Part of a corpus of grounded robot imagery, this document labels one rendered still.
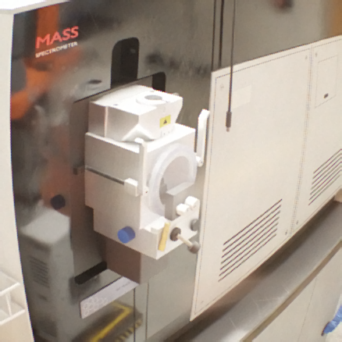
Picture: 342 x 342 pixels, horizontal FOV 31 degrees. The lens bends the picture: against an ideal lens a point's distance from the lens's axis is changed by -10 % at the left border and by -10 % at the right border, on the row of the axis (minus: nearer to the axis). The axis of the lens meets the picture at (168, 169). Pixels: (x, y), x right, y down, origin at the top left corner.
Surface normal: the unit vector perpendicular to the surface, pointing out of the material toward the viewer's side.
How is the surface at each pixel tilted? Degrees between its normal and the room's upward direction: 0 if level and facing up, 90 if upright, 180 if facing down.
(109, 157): 90
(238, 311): 0
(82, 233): 90
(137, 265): 90
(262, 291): 0
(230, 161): 90
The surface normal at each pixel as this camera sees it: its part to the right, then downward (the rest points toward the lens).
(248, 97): 0.80, 0.29
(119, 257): -0.60, 0.31
